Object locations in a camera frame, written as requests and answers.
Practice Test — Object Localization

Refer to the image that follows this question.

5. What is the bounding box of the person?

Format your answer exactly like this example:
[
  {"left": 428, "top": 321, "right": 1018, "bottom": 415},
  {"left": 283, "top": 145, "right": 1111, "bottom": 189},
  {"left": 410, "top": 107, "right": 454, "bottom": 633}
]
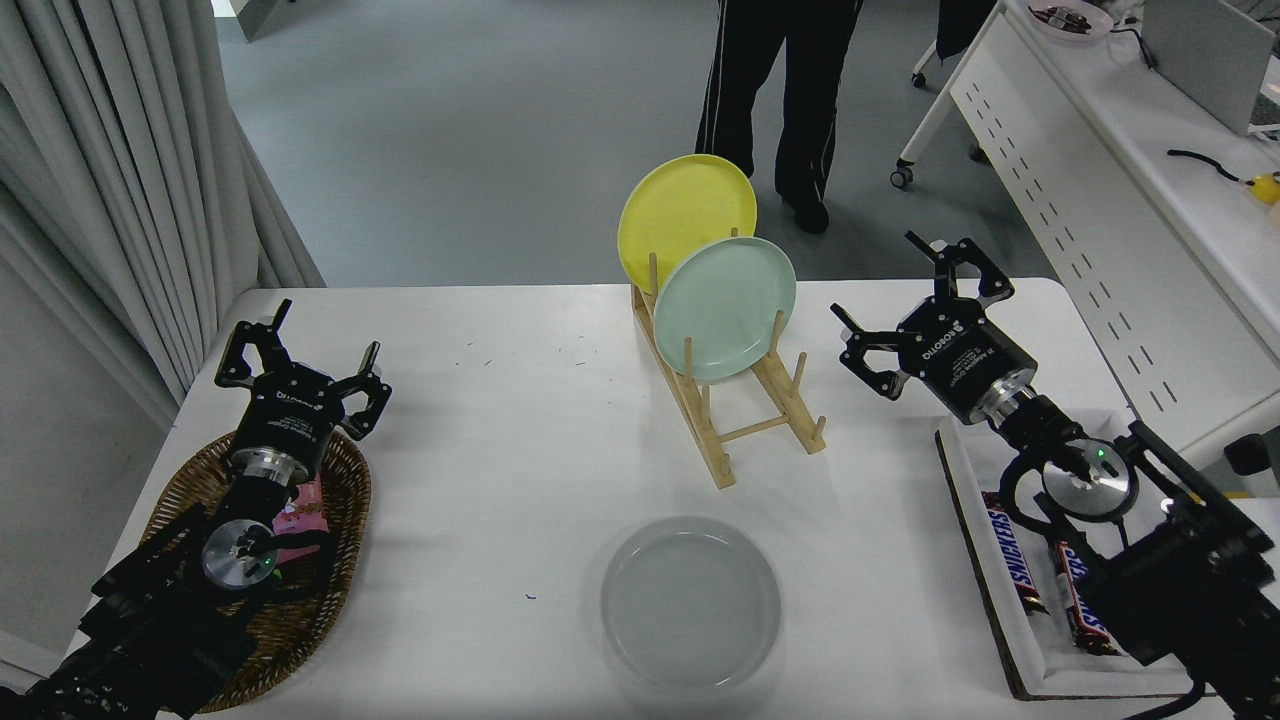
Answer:
[{"left": 695, "top": 0, "right": 866, "bottom": 235}]

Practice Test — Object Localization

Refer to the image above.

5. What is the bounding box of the white tray with brown edge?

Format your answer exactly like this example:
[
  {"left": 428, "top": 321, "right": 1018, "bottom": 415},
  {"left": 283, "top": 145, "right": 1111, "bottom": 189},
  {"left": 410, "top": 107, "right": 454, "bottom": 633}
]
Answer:
[{"left": 935, "top": 407, "right": 1251, "bottom": 701}]

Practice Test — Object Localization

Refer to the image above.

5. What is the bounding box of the yellow plate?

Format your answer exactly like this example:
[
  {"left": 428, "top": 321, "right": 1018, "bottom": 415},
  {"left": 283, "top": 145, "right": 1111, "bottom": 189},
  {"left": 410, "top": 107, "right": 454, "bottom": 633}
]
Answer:
[{"left": 617, "top": 154, "right": 758, "bottom": 297}]

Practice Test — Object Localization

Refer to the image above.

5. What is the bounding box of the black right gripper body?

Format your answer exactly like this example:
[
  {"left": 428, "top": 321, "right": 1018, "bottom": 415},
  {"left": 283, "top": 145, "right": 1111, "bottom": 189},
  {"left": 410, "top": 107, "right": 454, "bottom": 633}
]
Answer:
[{"left": 895, "top": 300, "right": 1039, "bottom": 426}]

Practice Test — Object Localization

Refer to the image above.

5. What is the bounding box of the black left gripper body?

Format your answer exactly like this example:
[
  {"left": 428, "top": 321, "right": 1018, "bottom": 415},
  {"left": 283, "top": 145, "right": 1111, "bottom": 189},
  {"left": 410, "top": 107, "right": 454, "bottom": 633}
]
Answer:
[{"left": 232, "top": 366, "right": 347, "bottom": 471}]

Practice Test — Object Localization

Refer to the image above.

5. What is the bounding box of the black cable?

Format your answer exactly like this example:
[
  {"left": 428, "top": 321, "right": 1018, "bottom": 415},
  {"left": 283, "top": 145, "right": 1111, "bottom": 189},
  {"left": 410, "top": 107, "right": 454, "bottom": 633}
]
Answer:
[
  {"left": 1166, "top": 148, "right": 1256, "bottom": 186},
  {"left": 1105, "top": 20, "right": 1158, "bottom": 71}
]

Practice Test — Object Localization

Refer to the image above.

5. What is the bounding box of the pink plate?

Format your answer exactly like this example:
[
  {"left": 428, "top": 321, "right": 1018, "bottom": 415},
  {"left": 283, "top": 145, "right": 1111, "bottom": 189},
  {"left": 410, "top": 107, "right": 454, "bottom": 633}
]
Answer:
[{"left": 1027, "top": 0, "right": 1114, "bottom": 41}]

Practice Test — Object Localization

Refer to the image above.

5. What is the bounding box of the black rounded object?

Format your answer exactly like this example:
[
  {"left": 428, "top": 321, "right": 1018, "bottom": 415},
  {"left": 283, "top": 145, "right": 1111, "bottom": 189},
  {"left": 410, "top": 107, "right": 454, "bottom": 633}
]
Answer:
[{"left": 1225, "top": 428, "right": 1280, "bottom": 499}]

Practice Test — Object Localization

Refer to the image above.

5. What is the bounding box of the brown wicker basket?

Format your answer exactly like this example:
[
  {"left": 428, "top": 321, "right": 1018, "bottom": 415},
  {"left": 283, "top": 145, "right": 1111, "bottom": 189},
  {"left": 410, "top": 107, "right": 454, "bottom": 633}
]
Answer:
[{"left": 140, "top": 428, "right": 373, "bottom": 714}]

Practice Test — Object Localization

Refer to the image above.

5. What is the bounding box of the pale green plate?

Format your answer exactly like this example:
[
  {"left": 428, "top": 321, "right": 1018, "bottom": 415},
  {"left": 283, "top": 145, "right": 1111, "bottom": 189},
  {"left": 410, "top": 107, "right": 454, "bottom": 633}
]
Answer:
[{"left": 653, "top": 236, "right": 799, "bottom": 384}]

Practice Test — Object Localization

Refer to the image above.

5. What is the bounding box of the grey laptop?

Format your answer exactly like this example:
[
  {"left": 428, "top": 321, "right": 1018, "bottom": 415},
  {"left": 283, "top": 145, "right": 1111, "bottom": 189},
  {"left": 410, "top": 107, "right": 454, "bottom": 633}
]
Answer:
[{"left": 1140, "top": 0, "right": 1280, "bottom": 136}]

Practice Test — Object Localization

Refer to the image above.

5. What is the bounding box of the brown snickers bar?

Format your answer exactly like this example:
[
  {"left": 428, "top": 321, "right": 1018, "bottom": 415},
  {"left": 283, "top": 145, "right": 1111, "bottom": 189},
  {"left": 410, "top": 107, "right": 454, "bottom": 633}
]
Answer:
[
  {"left": 982, "top": 491, "right": 1051, "bottom": 615},
  {"left": 1048, "top": 540, "right": 1121, "bottom": 656}
]

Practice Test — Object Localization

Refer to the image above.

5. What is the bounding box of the wooden plate rack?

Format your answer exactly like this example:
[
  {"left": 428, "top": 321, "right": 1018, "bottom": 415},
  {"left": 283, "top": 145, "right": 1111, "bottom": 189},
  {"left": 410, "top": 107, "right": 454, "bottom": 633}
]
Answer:
[{"left": 630, "top": 228, "right": 829, "bottom": 491}]

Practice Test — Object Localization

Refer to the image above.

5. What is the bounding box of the grey plate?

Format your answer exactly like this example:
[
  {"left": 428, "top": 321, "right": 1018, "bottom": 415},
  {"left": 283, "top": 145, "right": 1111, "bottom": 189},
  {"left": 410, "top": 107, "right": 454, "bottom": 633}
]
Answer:
[{"left": 600, "top": 516, "right": 783, "bottom": 694}]

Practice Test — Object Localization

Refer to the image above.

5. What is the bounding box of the white desk with slotted panel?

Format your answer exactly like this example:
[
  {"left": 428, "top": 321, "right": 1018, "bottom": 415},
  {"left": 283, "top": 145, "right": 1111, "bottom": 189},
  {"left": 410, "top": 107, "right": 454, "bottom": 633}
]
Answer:
[{"left": 890, "top": 0, "right": 1280, "bottom": 486}]

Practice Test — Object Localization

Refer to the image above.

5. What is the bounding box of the grey curtain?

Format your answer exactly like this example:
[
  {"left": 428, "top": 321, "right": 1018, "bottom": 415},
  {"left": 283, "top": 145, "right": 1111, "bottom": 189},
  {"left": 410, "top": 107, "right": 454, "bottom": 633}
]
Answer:
[{"left": 0, "top": 0, "right": 326, "bottom": 431}]

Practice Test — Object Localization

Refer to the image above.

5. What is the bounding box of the pink snack packet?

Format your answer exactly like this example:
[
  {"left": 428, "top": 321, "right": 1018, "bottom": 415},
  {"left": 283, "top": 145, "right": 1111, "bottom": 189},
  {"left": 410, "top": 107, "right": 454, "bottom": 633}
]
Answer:
[{"left": 272, "top": 473, "right": 331, "bottom": 566}]

